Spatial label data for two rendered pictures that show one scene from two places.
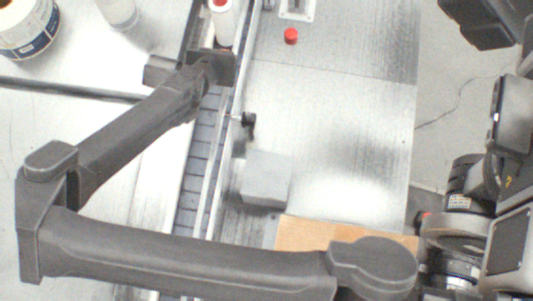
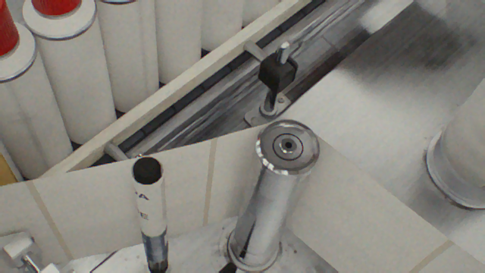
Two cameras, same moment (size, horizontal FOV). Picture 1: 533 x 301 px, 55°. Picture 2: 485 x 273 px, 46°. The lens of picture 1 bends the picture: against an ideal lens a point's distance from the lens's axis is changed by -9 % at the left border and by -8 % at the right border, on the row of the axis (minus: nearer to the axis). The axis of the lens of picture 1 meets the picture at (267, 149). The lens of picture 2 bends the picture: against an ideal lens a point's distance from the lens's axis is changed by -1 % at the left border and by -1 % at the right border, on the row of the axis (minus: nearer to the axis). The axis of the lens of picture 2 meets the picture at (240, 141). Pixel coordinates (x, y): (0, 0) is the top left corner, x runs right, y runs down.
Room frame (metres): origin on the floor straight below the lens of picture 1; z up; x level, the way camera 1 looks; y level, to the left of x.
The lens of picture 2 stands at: (1.09, 0.22, 1.36)
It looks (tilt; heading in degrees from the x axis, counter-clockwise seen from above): 61 degrees down; 201
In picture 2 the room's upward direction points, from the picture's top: 11 degrees clockwise
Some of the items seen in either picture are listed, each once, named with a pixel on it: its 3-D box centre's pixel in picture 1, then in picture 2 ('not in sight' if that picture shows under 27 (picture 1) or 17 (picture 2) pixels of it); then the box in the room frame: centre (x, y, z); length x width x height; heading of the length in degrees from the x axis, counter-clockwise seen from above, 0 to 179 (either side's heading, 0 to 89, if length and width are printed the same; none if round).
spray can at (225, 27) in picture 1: (223, 16); not in sight; (0.64, 0.07, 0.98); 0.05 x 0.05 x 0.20
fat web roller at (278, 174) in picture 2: not in sight; (267, 206); (0.92, 0.19, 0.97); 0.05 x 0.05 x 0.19
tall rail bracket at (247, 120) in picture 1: (240, 126); not in sight; (0.40, 0.05, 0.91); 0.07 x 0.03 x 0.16; 75
